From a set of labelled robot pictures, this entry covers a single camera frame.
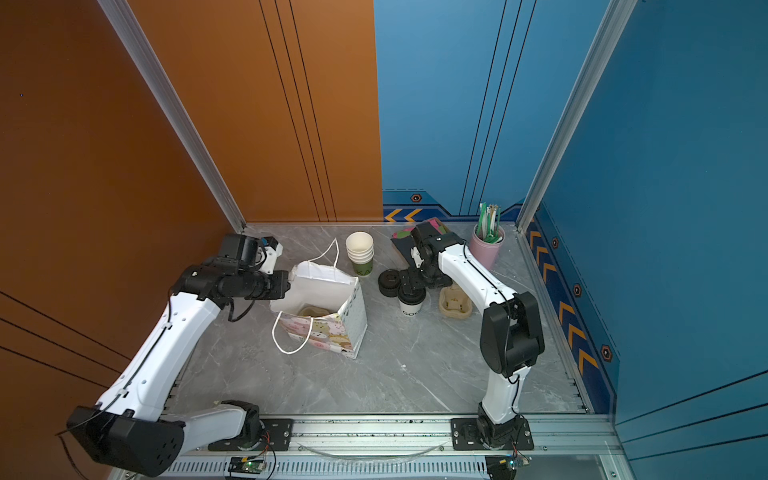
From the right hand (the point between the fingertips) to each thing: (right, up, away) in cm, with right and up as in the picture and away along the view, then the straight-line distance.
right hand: (418, 286), depth 89 cm
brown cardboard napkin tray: (-3, +14, +22) cm, 26 cm away
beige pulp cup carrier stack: (+12, -6, +7) cm, 16 cm away
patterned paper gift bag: (-29, -6, +2) cm, 30 cm away
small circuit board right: (+19, -41, -18) cm, 49 cm away
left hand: (-34, +3, -13) cm, 36 cm away
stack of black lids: (-9, 0, +9) cm, 13 cm away
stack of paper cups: (-18, +11, +4) cm, 21 cm away
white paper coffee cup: (-2, -8, +2) cm, 8 cm away
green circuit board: (-43, -41, -18) cm, 62 cm away
